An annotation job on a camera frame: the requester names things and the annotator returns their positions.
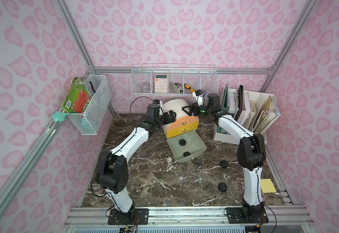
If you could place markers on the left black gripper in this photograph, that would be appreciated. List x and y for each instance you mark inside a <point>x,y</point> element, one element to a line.
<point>166,117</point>

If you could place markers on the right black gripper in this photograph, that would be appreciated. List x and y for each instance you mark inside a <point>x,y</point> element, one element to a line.
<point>195,108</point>

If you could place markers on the yellow drawer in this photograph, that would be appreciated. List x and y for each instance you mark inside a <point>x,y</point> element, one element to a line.
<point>175,132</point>

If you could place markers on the orange top drawer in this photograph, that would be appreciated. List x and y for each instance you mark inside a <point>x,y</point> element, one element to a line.
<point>187,122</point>

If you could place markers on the white round drawer cabinet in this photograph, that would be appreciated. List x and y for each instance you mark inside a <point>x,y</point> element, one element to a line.
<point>176,106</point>

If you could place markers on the black earphone case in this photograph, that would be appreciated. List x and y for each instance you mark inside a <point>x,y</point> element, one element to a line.
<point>224,164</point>
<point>182,142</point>
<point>186,154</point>
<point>222,187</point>

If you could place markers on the grey bottom drawer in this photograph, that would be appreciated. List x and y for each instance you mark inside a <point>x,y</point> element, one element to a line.
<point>194,145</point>

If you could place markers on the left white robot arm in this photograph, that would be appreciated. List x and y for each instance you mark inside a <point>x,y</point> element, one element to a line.
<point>112,167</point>

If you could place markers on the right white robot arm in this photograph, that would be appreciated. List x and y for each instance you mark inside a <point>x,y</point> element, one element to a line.
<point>251,152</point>

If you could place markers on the teal green folder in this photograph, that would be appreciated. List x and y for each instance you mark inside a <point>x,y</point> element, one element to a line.
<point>225,98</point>

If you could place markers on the round metal tin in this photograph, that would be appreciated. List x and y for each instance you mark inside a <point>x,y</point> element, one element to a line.
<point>145,89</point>

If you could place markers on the yellow black utility knife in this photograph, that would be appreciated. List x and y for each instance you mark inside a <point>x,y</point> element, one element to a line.
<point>189,88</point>

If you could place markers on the black binder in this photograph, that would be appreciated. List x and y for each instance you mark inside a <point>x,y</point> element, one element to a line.
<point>239,102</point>

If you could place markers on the white pink book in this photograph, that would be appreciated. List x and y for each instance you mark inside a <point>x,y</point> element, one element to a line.
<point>246,110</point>

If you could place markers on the pink white calculator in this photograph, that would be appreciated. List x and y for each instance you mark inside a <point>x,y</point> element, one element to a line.
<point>161,83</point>

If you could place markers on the grey stapler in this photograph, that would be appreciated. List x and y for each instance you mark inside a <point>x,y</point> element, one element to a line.
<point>176,88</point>

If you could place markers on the white file organizer box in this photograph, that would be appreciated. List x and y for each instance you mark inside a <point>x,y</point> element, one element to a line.
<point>232,105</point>

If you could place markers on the stack of magazines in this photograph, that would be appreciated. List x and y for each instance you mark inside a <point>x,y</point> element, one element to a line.
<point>264,112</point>

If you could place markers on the green red booklet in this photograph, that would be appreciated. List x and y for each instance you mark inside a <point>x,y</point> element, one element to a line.
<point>77,98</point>

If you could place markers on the yellow sticky note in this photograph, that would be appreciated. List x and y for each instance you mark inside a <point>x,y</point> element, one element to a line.
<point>267,186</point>

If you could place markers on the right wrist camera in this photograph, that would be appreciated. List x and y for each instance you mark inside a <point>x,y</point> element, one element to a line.
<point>199,96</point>

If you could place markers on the white wire wall shelf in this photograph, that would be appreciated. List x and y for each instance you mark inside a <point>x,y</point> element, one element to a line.
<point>197,77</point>

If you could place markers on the white mesh wall basket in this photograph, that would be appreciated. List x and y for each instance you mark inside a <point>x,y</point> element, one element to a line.
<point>89,122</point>

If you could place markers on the mint green wall hook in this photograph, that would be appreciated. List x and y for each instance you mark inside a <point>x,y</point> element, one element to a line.
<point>59,116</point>

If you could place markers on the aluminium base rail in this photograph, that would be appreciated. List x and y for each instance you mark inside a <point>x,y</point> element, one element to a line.
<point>192,219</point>

